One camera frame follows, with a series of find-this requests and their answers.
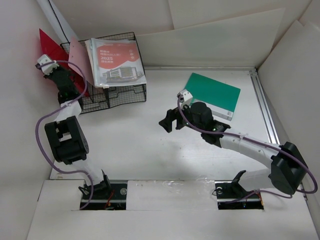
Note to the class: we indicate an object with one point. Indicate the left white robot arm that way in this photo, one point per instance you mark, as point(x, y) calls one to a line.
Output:
point(66, 137)

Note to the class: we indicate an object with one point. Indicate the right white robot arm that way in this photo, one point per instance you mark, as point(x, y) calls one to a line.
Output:
point(284, 169)

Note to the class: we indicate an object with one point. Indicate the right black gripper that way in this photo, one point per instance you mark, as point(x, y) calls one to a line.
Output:
point(171, 115)

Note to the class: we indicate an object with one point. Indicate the clear sleeve map brochure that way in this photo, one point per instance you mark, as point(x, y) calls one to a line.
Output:
point(88, 45)

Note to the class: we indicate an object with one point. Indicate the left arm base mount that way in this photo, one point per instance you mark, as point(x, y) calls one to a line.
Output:
point(107, 195)

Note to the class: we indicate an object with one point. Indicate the black wire mesh organizer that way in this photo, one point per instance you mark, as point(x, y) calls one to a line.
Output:
point(107, 98)

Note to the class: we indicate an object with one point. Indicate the clear sleeve orange 2025 brochure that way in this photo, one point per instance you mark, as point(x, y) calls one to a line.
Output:
point(117, 63)

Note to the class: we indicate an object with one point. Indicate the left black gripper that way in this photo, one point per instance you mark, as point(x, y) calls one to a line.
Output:
point(50, 76)

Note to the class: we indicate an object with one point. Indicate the aluminium rail right side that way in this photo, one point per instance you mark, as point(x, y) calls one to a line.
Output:
point(264, 107)

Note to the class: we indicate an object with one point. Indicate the red plastic folder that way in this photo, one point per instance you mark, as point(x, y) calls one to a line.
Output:
point(55, 52)

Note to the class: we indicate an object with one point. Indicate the green plastic folder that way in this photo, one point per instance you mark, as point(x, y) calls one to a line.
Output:
point(221, 98)

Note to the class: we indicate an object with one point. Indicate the pink paper folder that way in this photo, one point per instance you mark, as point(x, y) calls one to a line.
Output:
point(78, 54)

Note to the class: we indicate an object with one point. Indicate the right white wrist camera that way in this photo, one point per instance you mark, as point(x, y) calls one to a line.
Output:
point(184, 98)

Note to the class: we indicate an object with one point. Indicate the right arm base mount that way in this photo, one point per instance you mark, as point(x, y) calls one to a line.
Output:
point(230, 195)

